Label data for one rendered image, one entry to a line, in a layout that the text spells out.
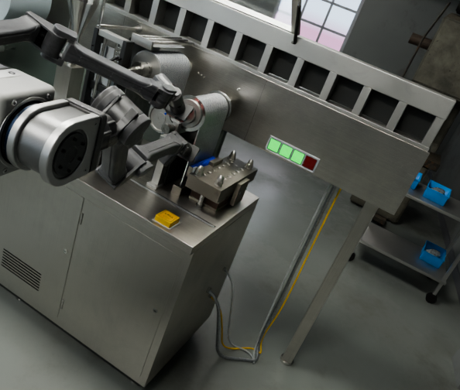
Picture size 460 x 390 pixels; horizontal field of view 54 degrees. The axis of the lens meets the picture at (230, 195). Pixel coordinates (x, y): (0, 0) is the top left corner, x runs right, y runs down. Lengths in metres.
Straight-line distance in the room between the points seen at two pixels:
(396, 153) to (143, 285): 1.16
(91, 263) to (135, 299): 0.25
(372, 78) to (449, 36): 3.06
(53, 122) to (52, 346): 1.75
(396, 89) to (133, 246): 1.22
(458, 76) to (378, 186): 3.08
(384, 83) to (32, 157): 1.47
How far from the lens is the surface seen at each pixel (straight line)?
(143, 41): 1.94
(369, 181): 2.02
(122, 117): 0.94
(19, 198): 2.22
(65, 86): 2.35
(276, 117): 2.07
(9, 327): 2.50
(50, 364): 2.36
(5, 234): 2.39
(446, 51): 4.98
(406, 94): 1.95
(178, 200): 1.93
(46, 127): 0.79
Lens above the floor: 1.81
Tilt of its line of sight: 25 degrees down
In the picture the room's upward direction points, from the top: 21 degrees clockwise
